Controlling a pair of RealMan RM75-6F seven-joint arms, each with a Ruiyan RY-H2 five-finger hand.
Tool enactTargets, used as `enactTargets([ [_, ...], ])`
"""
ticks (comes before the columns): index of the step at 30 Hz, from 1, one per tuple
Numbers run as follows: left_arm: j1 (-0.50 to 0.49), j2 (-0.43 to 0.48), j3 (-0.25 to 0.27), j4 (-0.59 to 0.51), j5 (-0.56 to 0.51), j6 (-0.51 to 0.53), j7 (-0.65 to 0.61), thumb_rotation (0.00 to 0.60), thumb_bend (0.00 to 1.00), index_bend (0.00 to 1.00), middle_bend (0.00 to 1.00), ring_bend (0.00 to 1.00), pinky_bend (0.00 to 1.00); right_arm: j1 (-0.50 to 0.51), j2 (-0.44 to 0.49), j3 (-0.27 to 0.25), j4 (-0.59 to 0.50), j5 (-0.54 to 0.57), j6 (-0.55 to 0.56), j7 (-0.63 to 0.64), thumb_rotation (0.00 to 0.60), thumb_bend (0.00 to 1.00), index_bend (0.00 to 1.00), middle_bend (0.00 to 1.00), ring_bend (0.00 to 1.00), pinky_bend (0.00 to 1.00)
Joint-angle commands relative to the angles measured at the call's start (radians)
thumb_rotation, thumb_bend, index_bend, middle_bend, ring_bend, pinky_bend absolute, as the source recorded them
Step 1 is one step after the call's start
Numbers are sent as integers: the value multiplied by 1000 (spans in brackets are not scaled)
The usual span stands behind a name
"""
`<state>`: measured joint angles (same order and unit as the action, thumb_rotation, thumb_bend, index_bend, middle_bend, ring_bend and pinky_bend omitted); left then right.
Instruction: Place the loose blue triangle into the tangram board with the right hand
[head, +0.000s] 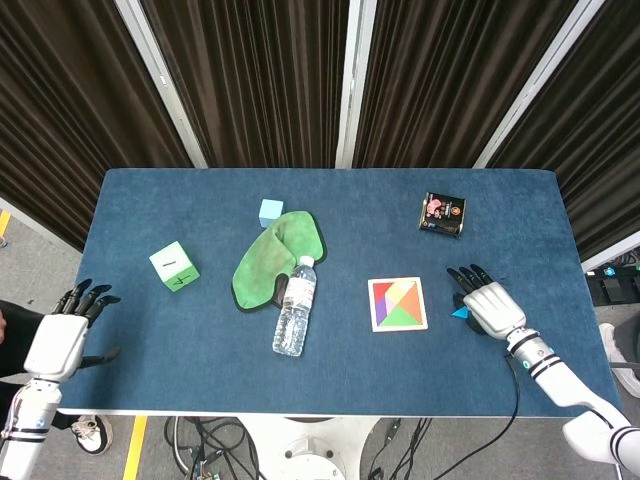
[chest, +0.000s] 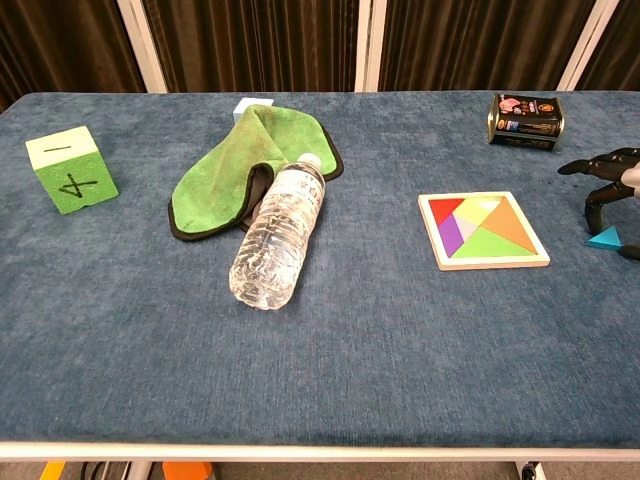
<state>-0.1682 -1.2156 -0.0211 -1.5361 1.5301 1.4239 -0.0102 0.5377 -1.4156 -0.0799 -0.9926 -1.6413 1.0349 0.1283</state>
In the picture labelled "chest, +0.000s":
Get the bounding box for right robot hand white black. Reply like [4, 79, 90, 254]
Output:
[557, 147, 640, 260]

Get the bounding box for blue triangle block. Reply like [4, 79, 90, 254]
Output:
[587, 224, 624, 250]

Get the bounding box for wooden tangram puzzle tray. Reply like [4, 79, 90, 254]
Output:
[417, 191, 551, 272]

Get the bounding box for black food tin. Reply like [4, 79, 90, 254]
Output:
[487, 92, 564, 152]

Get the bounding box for dark brown curtain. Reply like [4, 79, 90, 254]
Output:
[579, 0, 640, 92]
[0, 0, 147, 114]
[377, 0, 599, 93]
[142, 0, 361, 94]

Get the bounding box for clear plastic water bottle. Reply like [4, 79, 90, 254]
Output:
[228, 153, 327, 311]

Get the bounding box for blue carpet table cover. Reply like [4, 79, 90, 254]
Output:
[0, 89, 640, 449]

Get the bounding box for light blue cube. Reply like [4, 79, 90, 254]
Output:
[232, 97, 275, 123]

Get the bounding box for green microfibre cloth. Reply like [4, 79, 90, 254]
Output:
[167, 104, 345, 242]

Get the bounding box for green white numbered foam cube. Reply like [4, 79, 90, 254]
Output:
[24, 125, 120, 216]

